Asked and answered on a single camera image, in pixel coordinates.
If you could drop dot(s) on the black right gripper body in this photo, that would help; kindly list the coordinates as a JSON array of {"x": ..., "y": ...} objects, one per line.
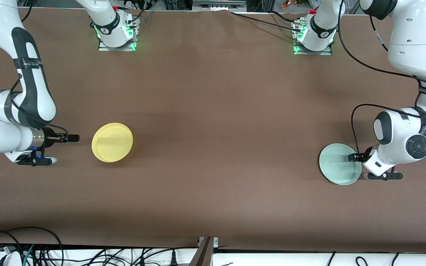
[{"x": 51, "y": 137}]

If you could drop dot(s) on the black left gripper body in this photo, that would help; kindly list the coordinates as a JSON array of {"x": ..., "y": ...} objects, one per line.
[{"x": 362, "y": 156}]

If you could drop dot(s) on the pale green plastic plate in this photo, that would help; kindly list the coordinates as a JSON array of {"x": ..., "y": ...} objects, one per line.
[{"x": 337, "y": 171}]

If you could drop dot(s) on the yellow plastic plate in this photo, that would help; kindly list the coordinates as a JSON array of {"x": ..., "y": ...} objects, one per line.
[{"x": 112, "y": 142}]

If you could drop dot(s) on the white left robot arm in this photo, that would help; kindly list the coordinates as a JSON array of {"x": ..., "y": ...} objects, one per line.
[{"x": 416, "y": 37}]

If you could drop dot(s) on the white power adapter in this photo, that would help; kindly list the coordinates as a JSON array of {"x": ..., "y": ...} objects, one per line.
[{"x": 11, "y": 258}]

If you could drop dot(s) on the brown table cover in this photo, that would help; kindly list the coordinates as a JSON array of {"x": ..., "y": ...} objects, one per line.
[{"x": 213, "y": 111}]

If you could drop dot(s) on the black power plug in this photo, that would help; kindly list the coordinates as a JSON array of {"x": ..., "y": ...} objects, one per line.
[{"x": 173, "y": 258}]

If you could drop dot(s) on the colourful small toy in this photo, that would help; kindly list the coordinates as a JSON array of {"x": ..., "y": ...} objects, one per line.
[{"x": 290, "y": 4}]

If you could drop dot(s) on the aluminium profile beam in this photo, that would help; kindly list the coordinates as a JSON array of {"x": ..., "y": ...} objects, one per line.
[{"x": 202, "y": 255}]

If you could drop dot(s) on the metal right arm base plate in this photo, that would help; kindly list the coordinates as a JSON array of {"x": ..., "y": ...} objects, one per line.
[{"x": 104, "y": 48}]

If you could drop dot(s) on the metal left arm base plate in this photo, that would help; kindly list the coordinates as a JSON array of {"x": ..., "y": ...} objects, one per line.
[{"x": 327, "y": 53}]

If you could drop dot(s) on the small metal bracket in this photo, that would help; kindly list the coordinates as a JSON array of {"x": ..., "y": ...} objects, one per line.
[{"x": 216, "y": 242}]

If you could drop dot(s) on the silver metal rail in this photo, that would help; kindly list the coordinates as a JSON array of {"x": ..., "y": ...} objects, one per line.
[{"x": 218, "y": 5}]

